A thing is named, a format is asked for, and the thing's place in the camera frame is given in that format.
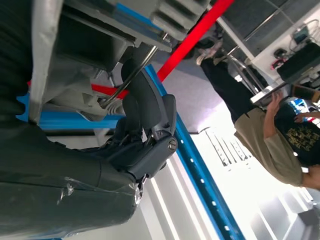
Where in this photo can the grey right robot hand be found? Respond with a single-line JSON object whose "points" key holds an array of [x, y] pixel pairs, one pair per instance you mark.
{"points": [[62, 185]]}

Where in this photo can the blue metal shelf rack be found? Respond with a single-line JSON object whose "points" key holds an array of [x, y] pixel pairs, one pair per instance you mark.
{"points": [[200, 172]]}

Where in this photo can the red barrier belt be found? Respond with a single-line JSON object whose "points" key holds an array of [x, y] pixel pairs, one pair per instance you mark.
{"points": [[189, 36]]}

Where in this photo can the person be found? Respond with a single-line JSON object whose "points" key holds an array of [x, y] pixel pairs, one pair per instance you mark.
{"points": [[225, 86], [300, 139]]}

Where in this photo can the white desk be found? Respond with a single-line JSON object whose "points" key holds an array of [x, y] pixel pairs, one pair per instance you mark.
{"points": [[263, 58]]}

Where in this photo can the small red device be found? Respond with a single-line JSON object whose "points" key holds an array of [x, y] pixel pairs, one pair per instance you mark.
{"points": [[277, 63]]}

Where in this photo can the black computer mouse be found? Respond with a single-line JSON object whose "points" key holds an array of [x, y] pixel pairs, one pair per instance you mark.
{"points": [[280, 53]]}

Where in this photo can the brown cardboard box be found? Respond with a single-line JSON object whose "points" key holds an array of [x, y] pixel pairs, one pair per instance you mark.
{"points": [[305, 92]]}

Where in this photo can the black laptop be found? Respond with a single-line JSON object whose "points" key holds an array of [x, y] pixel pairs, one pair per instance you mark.
{"points": [[300, 63]]}

